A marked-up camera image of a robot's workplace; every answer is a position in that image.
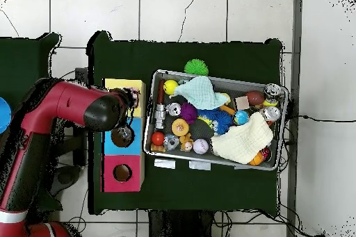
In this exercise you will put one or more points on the light teal cloth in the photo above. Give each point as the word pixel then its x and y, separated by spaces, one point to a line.
pixel 200 92

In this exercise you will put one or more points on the blue puffer ball with eyes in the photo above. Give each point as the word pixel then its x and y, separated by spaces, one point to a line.
pixel 222 121

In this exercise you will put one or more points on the colourful polka dot cloth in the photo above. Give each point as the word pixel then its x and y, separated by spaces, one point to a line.
pixel 133 95

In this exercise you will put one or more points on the green spiky puffer ball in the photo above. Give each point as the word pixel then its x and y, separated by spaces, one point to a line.
pixel 196 67

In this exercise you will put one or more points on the plain wooden cube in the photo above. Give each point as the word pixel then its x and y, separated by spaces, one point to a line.
pixel 242 103

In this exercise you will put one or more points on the cream knitted cloth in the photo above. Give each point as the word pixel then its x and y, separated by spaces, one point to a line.
pixel 242 139

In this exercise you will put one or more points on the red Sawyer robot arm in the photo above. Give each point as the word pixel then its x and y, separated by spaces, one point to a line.
pixel 69 103

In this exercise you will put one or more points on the wooden box with three holes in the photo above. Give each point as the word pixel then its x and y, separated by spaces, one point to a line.
pixel 130 148

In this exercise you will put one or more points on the purple spiky ball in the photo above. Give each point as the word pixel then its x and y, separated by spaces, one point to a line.
pixel 189 112

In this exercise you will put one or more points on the yellow ball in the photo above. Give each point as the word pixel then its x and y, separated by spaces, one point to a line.
pixel 170 87
pixel 269 103

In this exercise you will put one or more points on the white baseball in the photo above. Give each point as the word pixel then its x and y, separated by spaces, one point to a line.
pixel 200 146

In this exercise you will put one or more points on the globe print ball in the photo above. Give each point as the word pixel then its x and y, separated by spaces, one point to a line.
pixel 241 117

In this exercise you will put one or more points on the dark green table cloth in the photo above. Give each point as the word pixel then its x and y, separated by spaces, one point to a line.
pixel 194 192
pixel 19 61

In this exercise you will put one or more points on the orange toy basketball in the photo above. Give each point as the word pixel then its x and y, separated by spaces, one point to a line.
pixel 257 159

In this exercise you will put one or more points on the grey stand base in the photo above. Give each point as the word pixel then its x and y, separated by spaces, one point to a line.
pixel 66 177

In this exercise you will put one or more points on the blue round bowl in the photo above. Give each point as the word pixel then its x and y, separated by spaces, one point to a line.
pixel 4 116

